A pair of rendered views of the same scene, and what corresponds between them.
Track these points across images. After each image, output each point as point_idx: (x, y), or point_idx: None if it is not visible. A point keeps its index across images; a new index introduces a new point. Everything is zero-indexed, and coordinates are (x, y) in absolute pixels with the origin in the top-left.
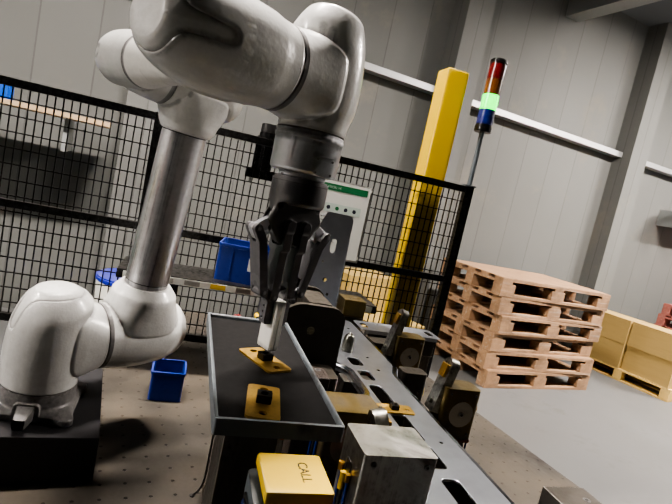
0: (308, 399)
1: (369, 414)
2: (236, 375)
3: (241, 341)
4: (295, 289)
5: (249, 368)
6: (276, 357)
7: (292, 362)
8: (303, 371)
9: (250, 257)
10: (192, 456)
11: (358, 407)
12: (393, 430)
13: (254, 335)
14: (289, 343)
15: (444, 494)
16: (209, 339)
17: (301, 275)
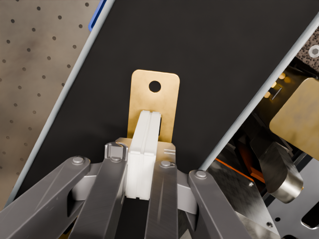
0: (127, 229)
1: (283, 176)
2: (75, 150)
3: (169, 29)
4: (184, 206)
5: (107, 136)
6: (183, 114)
7: (195, 139)
8: (186, 170)
9: (1, 213)
10: None
11: (312, 136)
12: (251, 230)
13: (223, 3)
14: (266, 64)
15: (307, 203)
16: (96, 21)
17: (199, 236)
